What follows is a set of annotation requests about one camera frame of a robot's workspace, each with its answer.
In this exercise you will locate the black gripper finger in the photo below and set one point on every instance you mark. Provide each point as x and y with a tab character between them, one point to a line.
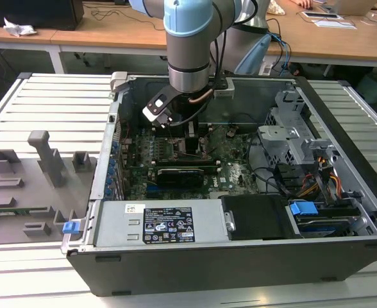
191	144

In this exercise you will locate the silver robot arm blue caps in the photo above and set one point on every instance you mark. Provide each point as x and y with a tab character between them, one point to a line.
188	48

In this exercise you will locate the CPU socket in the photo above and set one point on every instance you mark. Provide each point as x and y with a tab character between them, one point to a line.
175	147

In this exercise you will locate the black RAM slot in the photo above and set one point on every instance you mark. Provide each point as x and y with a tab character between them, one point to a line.
214	162
205	127
205	124
212	169
205	134
205	131

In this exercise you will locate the blue expansion slot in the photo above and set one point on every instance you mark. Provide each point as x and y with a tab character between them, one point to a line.
151	192

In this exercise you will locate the blue slot retainer clip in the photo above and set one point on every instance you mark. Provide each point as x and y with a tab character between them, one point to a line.
115	146
109	183
107	193
112	166

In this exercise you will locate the black graphics card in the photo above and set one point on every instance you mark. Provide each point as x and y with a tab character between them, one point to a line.
180	178

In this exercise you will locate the green motherboard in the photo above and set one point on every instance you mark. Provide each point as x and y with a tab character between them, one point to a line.
227	150

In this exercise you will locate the round coin battery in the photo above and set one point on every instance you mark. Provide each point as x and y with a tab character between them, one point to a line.
231	131

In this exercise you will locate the perforated metal drive cage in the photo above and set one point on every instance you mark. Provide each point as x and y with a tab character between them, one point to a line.
278	138

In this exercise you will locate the black plastic shroud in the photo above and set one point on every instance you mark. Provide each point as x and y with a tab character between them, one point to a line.
259	218

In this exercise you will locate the grey power supply with label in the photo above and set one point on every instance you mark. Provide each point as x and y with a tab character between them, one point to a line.
118	221

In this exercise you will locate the wooden desk white legs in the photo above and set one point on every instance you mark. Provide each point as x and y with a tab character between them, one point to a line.
111	35

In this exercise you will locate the black open PC case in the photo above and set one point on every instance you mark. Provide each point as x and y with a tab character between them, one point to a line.
207	272

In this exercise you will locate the blue disk carrier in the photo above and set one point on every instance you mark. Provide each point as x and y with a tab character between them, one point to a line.
304	208

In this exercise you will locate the white patterned bag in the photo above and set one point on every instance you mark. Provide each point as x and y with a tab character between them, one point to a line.
276	8

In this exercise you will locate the blue plastic case latch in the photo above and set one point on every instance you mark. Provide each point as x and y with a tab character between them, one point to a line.
70	227

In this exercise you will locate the hard disk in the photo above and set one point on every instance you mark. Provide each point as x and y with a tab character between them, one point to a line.
323	229

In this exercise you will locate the white tablet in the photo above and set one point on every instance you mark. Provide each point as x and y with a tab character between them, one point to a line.
320	15

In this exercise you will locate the grey parts rack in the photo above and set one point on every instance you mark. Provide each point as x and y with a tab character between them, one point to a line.
31	192

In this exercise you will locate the white paper sheet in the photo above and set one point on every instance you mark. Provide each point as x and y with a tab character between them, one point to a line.
336	24

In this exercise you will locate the green RAM stick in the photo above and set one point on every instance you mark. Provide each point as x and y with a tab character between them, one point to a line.
21	210

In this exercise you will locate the black computer box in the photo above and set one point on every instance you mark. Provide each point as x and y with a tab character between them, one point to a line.
31	13

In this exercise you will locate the crumpled white paper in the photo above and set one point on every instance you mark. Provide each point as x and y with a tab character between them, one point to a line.
18	29

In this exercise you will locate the silver laptop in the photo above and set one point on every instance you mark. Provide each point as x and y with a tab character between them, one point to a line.
352	6

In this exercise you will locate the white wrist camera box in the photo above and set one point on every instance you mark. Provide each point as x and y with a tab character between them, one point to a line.
158	106

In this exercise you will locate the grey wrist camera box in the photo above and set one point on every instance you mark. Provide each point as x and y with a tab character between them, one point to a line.
224	91

